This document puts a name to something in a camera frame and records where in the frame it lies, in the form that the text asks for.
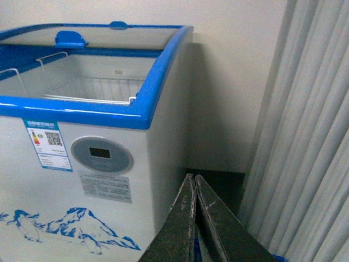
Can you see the glass sliding freezer lid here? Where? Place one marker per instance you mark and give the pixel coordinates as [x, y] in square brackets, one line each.
[115, 35]

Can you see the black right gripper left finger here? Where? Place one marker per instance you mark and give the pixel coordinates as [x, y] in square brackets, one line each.
[175, 241]

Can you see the white blue chest freezer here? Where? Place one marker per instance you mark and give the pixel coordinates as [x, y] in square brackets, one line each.
[93, 182]

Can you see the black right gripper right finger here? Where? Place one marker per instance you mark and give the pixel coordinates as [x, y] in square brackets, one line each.
[223, 234]

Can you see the white pleated curtain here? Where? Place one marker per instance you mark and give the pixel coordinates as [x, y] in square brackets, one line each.
[295, 202]

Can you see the white wire freezer basket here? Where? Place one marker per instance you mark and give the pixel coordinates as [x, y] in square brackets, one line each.
[78, 78]

